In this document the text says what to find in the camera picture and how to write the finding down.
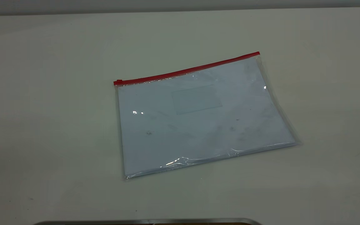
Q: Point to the clear bag with red zipper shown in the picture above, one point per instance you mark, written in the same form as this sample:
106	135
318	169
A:
198	125

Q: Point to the red zipper slider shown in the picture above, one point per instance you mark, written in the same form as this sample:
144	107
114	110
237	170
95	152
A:
118	82

